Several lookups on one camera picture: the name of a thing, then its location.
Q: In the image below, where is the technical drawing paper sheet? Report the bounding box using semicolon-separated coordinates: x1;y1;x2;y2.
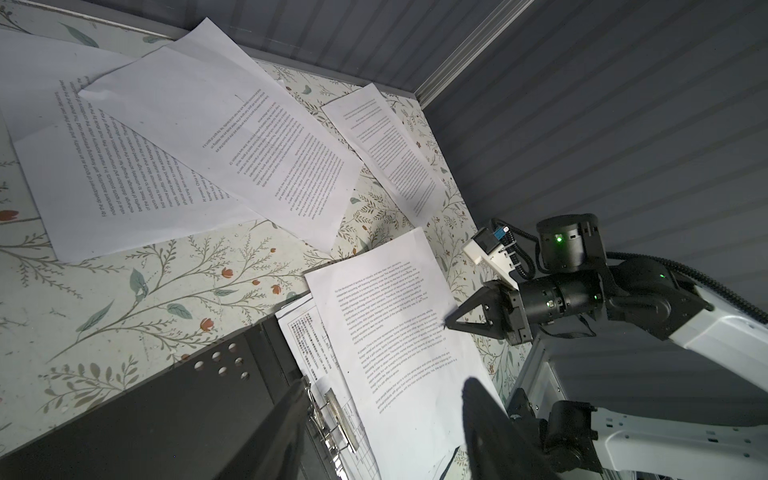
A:
276;294;381;479

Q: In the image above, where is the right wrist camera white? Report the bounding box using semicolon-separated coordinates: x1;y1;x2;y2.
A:
463;227;520;290

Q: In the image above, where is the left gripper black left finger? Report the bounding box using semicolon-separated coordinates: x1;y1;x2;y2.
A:
215;380;310;480

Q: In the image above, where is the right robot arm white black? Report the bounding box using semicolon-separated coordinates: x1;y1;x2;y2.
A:
445;214;767;479

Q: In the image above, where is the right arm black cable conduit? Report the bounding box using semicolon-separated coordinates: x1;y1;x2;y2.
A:
605;250;768;325

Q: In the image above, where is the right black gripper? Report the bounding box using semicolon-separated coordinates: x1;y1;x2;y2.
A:
444;214;711;344

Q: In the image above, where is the printed paper sheet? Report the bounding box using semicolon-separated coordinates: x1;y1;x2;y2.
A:
322;84;446;228
306;228;502;479
1;30;258;262
79;19;361;253

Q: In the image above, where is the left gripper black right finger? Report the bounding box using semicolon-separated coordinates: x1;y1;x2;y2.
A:
462;377;558;479

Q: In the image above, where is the red folder black inside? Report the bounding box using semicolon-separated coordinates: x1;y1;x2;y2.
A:
0;314;361;480

